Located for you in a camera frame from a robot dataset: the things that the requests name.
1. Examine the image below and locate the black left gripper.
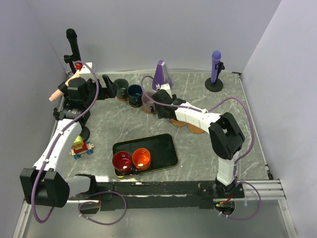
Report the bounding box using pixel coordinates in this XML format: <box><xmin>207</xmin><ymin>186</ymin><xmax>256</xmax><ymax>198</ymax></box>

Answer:
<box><xmin>83</xmin><ymin>74</ymin><xmax>118</xmax><ymax>107</ymax></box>

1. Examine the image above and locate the dark green cup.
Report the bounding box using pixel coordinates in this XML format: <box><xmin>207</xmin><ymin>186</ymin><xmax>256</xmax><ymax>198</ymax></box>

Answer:
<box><xmin>114</xmin><ymin>78</ymin><xmax>129</xmax><ymax>98</ymax></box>

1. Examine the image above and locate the lilac cup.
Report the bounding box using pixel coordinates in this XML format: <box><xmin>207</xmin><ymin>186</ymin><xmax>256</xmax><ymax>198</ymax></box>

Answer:
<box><xmin>141</xmin><ymin>91</ymin><xmax>156</xmax><ymax>113</ymax></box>

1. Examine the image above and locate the woven rattan coaster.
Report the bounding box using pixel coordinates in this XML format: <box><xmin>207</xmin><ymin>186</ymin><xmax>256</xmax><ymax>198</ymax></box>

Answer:
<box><xmin>187</xmin><ymin>123</ymin><xmax>205</xmax><ymax>134</ymax></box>
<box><xmin>170</xmin><ymin>119</ymin><xmax>187</xmax><ymax>127</ymax></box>

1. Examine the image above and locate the dark blue cup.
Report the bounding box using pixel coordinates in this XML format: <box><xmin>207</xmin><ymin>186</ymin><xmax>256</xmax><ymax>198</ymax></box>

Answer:
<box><xmin>127</xmin><ymin>84</ymin><xmax>143</xmax><ymax>105</ymax></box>

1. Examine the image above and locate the dark walnut coaster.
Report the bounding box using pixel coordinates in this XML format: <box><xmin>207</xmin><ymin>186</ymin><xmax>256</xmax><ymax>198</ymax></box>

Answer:
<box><xmin>129</xmin><ymin>102</ymin><xmax>142</xmax><ymax>108</ymax></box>

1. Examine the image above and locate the woven rattan coaster front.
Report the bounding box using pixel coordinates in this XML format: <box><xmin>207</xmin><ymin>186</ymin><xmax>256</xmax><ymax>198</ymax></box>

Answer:
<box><xmin>187</xmin><ymin>123</ymin><xmax>205</xmax><ymax>134</ymax></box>

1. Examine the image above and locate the orange cup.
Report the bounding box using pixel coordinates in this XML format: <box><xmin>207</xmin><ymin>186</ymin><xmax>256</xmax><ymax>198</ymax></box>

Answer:
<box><xmin>132</xmin><ymin>148</ymin><xmax>151</xmax><ymax>171</ymax></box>

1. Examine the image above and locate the black arm base beam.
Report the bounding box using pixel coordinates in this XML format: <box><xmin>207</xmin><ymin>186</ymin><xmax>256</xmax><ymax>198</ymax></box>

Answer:
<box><xmin>68</xmin><ymin>180</ymin><xmax>246</xmax><ymax>211</ymax></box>

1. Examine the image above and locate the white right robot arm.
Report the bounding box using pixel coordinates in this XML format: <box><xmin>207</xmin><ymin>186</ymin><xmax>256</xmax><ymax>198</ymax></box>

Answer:
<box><xmin>152</xmin><ymin>90</ymin><xmax>245</xmax><ymax>198</ymax></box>

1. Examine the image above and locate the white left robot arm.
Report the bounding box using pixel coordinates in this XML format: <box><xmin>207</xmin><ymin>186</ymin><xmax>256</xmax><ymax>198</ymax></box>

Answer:
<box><xmin>20</xmin><ymin>74</ymin><xmax>118</xmax><ymax>208</ymax></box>

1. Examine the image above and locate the red cup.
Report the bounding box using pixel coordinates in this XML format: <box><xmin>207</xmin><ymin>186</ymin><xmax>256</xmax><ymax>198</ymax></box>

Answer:
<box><xmin>112</xmin><ymin>151</ymin><xmax>133</xmax><ymax>174</ymax></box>

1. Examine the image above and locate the purple metronome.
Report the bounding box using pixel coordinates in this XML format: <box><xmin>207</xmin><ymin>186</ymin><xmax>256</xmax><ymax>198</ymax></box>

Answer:
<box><xmin>152</xmin><ymin>60</ymin><xmax>172</xmax><ymax>91</ymax></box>

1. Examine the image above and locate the black tray gold rim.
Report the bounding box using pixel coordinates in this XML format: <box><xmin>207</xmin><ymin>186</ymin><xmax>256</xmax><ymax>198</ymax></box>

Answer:
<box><xmin>112</xmin><ymin>134</ymin><xmax>178</xmax><ymax>178</ymax></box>

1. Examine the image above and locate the empty black microphone stand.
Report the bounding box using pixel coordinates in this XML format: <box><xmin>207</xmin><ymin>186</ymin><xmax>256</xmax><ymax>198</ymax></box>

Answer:
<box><xmin>79</xmin><ymin>126</ymin><xmax>90</xmax><ymax>142</ymax></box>

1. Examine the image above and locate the beige microphone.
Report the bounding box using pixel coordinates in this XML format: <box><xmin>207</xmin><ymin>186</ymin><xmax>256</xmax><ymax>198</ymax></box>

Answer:
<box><xmin>49</xmin><ymin>70</ymin><xmax>80</xmax><ymax>102</ymax></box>

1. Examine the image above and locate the black purple-microphone stand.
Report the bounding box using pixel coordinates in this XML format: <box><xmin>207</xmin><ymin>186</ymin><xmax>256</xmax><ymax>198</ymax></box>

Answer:
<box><xmin>205</xmin><ymin>61</ymin><xmax>225</xmax><ymax>92</ymax></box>

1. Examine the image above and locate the black microphone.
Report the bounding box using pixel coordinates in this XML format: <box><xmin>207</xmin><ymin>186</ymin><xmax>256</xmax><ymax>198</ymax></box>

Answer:
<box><xmin>66</xmin><ymin>28</ymin><xmax>80</xmax><ymax>55</ymax></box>

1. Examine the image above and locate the colourful toy block figure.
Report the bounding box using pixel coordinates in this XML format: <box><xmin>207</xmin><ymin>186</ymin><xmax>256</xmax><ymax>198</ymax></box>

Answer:
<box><xmin>71</xmin><ymin>135</ymin><xmax>95</xmax><ymax>159</ymax></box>

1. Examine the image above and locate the purple microphone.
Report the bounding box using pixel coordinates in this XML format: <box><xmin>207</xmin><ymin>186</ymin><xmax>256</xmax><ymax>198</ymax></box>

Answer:
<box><xmin>211</xmin><ymin>51</ymin><xmax>221</xmax><ymax>83</ymax></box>

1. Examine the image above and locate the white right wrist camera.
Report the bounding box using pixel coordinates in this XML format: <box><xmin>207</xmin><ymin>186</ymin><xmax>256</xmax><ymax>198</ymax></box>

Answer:
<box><xmin>156</xmin><ymin>83</ymin><xmax>171</xmax><ymax>93</ymax></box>

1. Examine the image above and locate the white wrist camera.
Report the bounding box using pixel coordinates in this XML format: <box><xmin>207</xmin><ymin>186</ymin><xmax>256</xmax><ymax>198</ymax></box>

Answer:
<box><xmin>74</xmin><ymin>63</ymin><xmax>92</xmax><ymax>77</ymax></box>
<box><xmin>156</xmin><ymin>83</ymin><xmax>171</xmax><ymax>93</ymax></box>

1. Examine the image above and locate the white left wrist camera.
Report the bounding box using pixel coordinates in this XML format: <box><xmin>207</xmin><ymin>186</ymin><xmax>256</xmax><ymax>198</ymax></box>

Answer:
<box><xmin>74</xmin><ymin>63</ymin><xmax>92</xmax><ymax>77</ymax></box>

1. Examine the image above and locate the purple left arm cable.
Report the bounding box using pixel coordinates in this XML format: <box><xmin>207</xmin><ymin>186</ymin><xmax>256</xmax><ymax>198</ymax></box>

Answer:
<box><xmin>31</xmin><ymin>60</ymin><xmax>127</xmax><ymax>226</ymax></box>

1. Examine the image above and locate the aluminium frame rail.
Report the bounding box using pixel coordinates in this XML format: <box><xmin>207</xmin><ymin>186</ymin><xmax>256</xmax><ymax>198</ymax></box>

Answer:
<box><xmin>23</xmin><ymin>180</ymin><xmax>287</xmax><ymax>204</ymax></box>

